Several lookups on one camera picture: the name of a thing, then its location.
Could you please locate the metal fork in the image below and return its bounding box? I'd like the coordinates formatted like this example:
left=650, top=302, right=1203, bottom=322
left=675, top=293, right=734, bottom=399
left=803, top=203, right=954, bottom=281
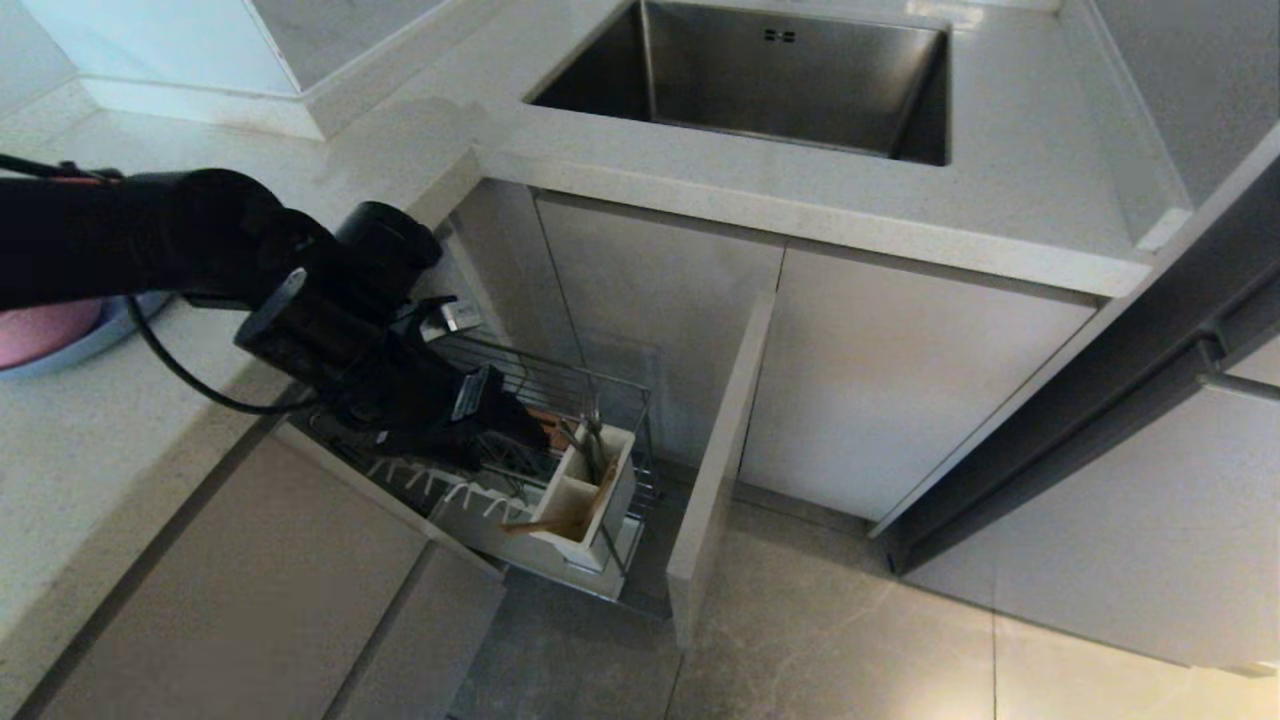
left=578, top=400, right=607, bottom=483

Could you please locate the beige pull-out cabinet front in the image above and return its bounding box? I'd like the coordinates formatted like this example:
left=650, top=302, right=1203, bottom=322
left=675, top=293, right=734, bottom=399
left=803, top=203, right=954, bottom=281
left=665, top=290, right=777, bottom=651

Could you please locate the blue round plate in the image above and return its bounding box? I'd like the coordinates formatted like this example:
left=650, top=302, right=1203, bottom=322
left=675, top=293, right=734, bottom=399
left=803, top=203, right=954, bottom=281
left=0, top=290, right=173, bottom=380

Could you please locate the pink speckled bowl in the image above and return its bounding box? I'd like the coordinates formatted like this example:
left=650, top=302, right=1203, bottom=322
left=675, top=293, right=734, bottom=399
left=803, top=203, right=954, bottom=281
left=0, top=298, right=107, bottom=369

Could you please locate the brown slotted wooden board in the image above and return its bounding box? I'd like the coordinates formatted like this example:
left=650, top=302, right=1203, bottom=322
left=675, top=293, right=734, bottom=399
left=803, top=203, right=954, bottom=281
left=530, top=408, right=580, bottom=453

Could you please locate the white drip tray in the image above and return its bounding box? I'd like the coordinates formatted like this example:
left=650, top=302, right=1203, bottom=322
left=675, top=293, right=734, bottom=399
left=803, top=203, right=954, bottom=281
left=428, top=480, right=643, bottom=603

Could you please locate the chopsticks bundle in holder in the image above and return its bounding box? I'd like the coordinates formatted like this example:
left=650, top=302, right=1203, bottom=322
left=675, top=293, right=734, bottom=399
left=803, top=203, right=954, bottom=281
left=580, top=470, right=613, bottom=546

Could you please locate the white two-compartment cutlery holder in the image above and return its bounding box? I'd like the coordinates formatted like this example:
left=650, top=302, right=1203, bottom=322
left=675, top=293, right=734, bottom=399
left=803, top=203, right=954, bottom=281
left=525, top=420, right=637, bottom=573

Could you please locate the small beige drawer front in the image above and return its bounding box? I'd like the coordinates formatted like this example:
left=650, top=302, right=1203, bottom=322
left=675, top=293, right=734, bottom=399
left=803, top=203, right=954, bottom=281
left=328, top=543, right=508, bottom=720

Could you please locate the large beige drawer front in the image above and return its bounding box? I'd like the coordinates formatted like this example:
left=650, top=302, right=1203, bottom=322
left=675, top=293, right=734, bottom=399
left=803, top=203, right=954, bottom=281
left=38, top=432, right=433, bottom=720

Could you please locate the narrow beige cabinet door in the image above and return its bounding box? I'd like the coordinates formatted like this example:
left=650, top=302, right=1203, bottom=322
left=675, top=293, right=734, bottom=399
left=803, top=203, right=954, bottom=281
left=537, top=195, right=786, bottom=471

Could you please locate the wide beige cabinet door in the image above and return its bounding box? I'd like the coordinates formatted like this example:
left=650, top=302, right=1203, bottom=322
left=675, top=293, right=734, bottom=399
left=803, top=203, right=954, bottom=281
left=738, top=245, right=1098, bottom=523

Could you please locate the stainless steel sink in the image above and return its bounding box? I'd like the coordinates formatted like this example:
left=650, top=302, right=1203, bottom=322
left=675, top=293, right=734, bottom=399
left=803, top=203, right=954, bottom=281
left=527, top=0, right=949, bottom=169

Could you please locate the white appliance front panel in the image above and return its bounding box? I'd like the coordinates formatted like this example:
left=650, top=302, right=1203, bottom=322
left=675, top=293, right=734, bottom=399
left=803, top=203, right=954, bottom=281
left=903, top=335, right=1280, bottom=681

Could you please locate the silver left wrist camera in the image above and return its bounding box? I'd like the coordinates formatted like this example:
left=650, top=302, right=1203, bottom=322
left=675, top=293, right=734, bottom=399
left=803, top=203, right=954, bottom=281
left=425, top=297, right=483, bottom=342

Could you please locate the chrome wire pull-out rack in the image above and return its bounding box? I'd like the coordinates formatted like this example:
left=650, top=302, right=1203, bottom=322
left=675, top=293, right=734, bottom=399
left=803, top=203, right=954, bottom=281
left=300, top=318, right=661, bottom=611

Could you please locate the dark grey door frame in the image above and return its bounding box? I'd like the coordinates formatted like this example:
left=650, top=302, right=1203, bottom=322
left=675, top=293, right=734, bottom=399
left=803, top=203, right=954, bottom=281
left=868, top=150, right=1280, bottom=578

